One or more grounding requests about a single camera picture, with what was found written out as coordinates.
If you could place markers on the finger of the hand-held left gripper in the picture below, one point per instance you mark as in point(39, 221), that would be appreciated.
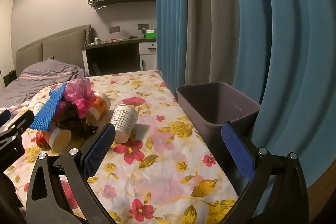
point(4, 116)
point(18, 124)

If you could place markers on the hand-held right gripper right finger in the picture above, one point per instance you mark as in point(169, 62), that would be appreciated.
point(237, 150)

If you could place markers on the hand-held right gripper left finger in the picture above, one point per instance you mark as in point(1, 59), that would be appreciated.
point(101, 146)

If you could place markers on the small white paper cup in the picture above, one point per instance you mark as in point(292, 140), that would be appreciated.
point(38, 108)

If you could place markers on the green checked paper cup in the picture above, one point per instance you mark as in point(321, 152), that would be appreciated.
point(123, 121)

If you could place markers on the blue foam net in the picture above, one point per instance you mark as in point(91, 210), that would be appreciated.
point(48, 108)

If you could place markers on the black plastic bag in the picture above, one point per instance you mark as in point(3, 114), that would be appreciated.
point(72, 120)

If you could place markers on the orange paper cup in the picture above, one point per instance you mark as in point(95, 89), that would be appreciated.
point(101, 106)
point(60, 138)

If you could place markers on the grey plastic bin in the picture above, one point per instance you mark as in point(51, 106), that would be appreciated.
point(210, 100)

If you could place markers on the pink plastic bag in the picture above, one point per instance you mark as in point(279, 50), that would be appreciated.
point(78, 92)

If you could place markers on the black bedside stand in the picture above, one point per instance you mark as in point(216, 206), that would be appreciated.
point(9, 78)

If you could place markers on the grey striped duvet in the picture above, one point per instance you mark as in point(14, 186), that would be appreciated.
point(39, 74)

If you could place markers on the floral tablecloth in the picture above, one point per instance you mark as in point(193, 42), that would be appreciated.
point(157, 161)

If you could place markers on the grey upholstered headboard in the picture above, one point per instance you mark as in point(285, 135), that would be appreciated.
point(57, 45)

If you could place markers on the dark wooden desk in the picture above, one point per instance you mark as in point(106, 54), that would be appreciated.
point(113, 56)

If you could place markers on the white drawer cabinet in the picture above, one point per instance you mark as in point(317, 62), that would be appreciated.
point(148, 53)

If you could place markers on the wide blue curtain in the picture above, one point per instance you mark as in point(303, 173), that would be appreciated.
point(288, 56)

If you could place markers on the green box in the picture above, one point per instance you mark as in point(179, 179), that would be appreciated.
point(151, 35)

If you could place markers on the grey curtain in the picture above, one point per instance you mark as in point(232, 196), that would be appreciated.
point(210, 16)

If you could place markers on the narrow blue curtain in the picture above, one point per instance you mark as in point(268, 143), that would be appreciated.
point(170, 16)

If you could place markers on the dark wall socket plate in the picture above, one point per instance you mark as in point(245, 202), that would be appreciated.
point(114, 29)

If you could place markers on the grey wall socket plate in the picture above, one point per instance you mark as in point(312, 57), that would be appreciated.
point(143, 27)

